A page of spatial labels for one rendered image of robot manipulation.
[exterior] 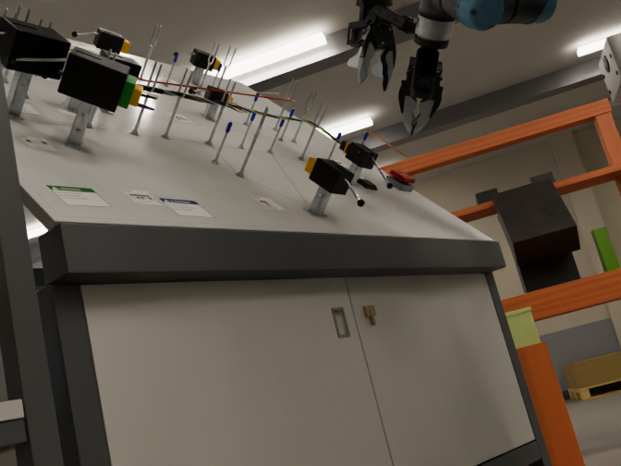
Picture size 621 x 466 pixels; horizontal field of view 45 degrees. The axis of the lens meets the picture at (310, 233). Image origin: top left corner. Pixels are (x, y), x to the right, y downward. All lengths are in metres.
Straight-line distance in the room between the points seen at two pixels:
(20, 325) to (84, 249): 0.14
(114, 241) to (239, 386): 0.29
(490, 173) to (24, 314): 10.40
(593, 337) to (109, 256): 10.03
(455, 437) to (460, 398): 0.09
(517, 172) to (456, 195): 0.92
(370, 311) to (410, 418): 0.21
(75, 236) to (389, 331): 0.69
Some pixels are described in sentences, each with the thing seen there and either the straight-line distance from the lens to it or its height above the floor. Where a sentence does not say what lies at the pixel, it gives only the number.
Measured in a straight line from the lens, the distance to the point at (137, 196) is 1.13.
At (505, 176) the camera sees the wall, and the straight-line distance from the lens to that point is 11.09.
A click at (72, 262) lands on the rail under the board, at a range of 0.94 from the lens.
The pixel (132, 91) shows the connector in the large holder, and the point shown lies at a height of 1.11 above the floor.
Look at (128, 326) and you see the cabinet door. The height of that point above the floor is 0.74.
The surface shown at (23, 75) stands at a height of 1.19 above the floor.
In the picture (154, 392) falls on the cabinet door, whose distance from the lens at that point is 1.02.
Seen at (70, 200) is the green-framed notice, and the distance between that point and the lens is 1.04.
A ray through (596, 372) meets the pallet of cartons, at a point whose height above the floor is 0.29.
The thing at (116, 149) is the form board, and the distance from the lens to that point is 1.31.
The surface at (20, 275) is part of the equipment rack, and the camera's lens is 0.90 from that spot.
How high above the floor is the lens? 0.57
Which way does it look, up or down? 14 degrees up
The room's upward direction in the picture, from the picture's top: 14 degrees counter-clockwise
